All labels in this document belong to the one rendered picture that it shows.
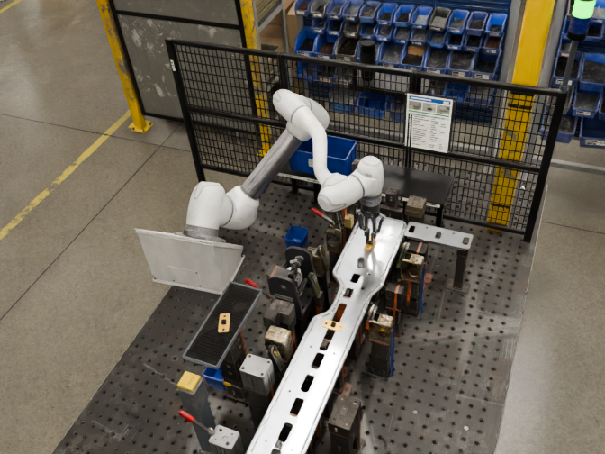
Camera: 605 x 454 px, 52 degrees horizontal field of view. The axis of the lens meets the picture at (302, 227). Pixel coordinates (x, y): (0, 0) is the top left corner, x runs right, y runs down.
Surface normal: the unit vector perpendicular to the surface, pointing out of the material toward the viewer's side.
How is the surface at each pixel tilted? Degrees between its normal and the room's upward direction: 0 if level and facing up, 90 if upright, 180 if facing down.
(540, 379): 0
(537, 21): 91
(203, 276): 90
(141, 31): 89
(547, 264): 0
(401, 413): 0
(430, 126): 90
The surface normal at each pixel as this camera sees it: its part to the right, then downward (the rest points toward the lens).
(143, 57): -0.41, 0.64
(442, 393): -0.07, -0.72
